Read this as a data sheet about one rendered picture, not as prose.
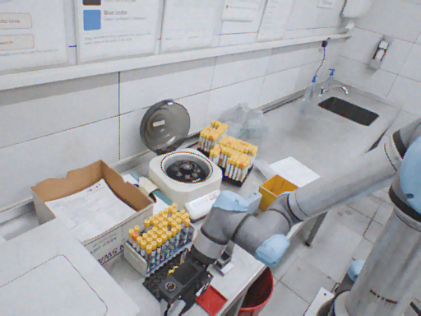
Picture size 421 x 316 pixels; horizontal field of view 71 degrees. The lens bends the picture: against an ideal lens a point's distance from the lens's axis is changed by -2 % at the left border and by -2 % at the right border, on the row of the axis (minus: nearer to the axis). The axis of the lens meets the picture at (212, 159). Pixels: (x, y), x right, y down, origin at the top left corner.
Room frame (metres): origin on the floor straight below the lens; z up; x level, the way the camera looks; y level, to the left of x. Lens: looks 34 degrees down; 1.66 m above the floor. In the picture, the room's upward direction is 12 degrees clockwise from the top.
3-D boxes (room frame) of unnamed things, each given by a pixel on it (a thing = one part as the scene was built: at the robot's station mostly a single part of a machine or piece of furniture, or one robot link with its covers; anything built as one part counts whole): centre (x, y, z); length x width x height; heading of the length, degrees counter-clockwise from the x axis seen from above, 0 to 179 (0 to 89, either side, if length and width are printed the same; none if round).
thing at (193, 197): (0.91, 0.08, 0.94); 0.30 x 0.24 x 0.12; 47
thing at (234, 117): (1.44, -0.06, 0.97); 0.26 x 0.17 x 0.19; 160
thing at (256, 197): (0.85, -0.16, 0.92); 0.10 x 0.07 x 0.10; 141
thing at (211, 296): (0.48, -0.08, 0.88); 0.07 x 0.07 x 0.01; 56
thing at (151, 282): (0.53, 0.04, 0.93); 0.17 x 0.09 x 0.11; 146
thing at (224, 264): (0.61, -0.09, 0.89); 0.09 x 0.05 x 0.04; 54
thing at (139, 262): (0.62, 0.11, 0.91); 0.20 x 0.10 x 0.07; 146
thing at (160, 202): (0.79, 0.21, 0.92); 0.24 x 0.12 x 0.10; 56
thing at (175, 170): (0.92, 0.09, 0.97); 0.15 x 0.15 x 0.07
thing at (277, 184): (0.94, -0.29, 0.93); 0.13 x 0.13 x 0.10; 55
